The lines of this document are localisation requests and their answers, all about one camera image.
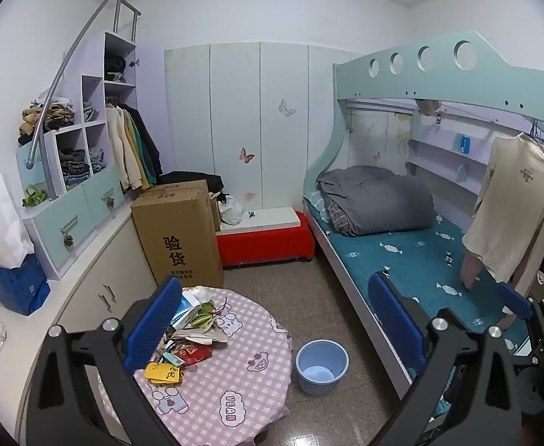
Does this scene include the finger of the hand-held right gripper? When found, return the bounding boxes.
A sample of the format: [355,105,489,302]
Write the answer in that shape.
[495,282,544,357]

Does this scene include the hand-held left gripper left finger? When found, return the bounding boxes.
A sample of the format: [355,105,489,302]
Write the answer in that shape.
[25,277,184,446]

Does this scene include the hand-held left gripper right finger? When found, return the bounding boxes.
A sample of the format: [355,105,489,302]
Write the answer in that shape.
[368,272,526,446]

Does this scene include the green vegetable scraps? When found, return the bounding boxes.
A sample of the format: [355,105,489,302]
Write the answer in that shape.
[186,300,231,329]

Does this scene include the yellow packet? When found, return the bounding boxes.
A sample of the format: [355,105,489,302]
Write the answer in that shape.
[145,361,183,385]

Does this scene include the blue plastic bucket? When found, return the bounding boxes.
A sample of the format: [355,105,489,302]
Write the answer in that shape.
[296,339,350,397]

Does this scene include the pink garment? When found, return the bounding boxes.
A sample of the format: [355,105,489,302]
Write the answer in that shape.
[460,242,540,330]

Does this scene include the low white cabinet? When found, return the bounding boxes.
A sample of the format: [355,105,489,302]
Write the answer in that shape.
[0,202,158,446]

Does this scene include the cream long-sleeve shirt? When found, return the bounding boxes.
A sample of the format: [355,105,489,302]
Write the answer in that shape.
[461,132,544,298]

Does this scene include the round table, pink checked cloth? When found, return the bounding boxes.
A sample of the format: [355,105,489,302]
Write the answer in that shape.
[97,287,293,446]

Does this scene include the large cardboard box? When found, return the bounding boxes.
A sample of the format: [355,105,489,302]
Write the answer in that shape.
[131,187,225,295]

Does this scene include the grey duvet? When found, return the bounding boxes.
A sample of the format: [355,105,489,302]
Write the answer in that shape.
[317,165,435,237]

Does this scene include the lilac and teal stair cabinet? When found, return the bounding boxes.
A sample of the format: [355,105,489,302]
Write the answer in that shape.
[15,32,139,280]

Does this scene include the red bench with white top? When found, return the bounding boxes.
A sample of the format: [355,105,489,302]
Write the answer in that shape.
[216,207,316,268]

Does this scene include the white plastic bag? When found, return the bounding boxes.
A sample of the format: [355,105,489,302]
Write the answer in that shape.
[218,195,244,226]

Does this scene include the checked pillow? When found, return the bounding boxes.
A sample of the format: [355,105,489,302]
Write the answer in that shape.
[305,190,335,234]

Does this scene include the blue plastic bag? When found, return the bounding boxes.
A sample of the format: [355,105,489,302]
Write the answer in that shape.
[0,253,52,317]

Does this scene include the black cloth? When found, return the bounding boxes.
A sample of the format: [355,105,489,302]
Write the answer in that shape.
[158,171,225,196]

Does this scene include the yellow hanging garment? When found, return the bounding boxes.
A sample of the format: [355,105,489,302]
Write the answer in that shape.
[123,109,152,190]

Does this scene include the green hanging garment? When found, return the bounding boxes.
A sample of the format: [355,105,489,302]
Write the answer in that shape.
[130,111,155,189]

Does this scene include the cream hanging jacket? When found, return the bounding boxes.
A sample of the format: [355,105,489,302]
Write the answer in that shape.
[106,103,145,191]

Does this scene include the green plant ornament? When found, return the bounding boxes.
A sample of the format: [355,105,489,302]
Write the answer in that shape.
[22,184,50,208]

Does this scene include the black hanging coat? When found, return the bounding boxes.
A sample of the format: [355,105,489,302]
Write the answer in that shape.
[125,104,163,182]

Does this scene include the folded dark jeans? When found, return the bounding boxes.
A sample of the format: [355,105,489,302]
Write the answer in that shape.
[58,149,91,190]

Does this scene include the white wardrobe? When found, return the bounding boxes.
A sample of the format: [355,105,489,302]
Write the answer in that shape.
[162,42,361,217]

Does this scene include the pile of folded clothes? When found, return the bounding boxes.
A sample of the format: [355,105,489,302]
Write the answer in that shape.
[17,97,76,146]

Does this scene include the folded black clothes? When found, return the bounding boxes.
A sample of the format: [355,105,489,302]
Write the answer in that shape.
[104,56,128,83]

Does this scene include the metal handrail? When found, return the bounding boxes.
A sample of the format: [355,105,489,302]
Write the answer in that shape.
[25,0,141,201]

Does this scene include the teal bunk bed frame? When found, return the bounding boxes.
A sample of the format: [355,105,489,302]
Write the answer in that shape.
[302,30,544,433]

